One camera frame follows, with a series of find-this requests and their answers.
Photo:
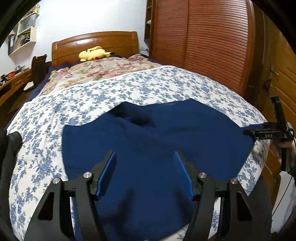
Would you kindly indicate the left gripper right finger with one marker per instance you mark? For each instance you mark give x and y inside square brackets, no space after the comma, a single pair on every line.
[238,219]

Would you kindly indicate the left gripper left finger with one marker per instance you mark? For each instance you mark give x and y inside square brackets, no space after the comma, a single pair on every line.
[52,218]

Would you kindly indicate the navy blue suit jacket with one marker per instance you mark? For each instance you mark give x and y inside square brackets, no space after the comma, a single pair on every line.
[145,199]

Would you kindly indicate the person right hand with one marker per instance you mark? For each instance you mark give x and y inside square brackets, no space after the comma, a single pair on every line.
[277,145]

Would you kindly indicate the wooden room door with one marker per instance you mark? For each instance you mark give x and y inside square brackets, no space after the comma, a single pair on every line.
[279,71]

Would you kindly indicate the black garment pile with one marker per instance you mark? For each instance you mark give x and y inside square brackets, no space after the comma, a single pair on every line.
[10,145]

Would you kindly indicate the blue floral white bedsheet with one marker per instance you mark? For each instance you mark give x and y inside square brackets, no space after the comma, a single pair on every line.
[41,120]

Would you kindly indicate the louvered wooden wardrobe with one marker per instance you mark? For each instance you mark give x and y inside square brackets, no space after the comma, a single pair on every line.
[213,38]

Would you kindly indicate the wooden desk with cabinets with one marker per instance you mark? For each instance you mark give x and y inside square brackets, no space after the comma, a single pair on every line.
[19,81]

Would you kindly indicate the pink floral quilt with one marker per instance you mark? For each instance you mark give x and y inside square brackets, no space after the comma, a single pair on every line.
[95,70]

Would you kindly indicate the red bowl on desk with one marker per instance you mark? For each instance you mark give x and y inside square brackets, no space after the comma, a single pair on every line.
[11,75]

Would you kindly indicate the dark wooden chair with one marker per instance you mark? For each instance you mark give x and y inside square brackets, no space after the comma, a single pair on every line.
[38,72]

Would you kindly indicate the yellow Pikachu plush toy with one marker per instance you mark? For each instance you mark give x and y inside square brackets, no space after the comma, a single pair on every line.
[94,53]

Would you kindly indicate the wooden bed headboard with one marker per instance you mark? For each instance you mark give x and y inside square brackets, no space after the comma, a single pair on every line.
[122,43]

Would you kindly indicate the white wall shelf unit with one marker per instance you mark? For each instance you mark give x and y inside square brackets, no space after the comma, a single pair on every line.
[25,32]

